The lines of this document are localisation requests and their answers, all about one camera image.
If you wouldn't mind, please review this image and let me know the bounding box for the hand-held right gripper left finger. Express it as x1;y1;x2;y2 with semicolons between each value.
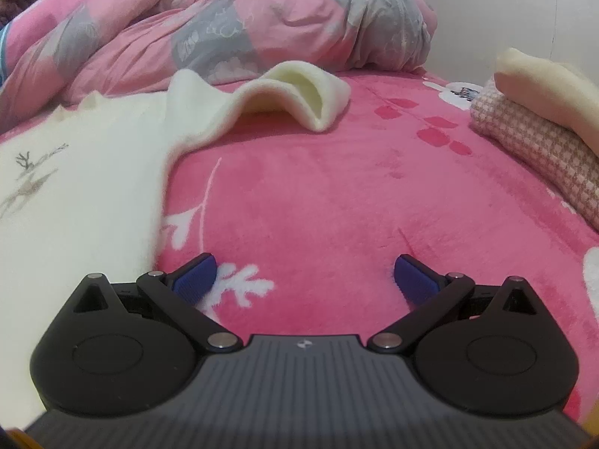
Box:
69;253;244;354

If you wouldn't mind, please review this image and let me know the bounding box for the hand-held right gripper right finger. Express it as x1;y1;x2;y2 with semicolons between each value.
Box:
367;253;541;354

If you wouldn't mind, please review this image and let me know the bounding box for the white deer sweater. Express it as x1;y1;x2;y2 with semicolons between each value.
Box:
0;61;352;422

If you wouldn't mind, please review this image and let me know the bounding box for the pink floral blanket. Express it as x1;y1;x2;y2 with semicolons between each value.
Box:
0;68;599;431

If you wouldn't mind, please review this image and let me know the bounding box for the pink houndstooth garment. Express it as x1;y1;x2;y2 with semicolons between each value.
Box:
469;77;599;232

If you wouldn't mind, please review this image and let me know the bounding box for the peach cream folded garment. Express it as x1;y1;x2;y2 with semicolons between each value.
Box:
495;48;599;157

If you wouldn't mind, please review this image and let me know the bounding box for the pink grey floral quilt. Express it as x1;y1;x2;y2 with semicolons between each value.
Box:
0;0;438;134

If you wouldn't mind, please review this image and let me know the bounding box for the blue striped quilt cover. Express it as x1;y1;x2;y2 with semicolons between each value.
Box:
0;25;10;89

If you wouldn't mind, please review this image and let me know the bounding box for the child in purple jacket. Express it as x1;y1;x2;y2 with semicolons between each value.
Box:
0;0;43;29

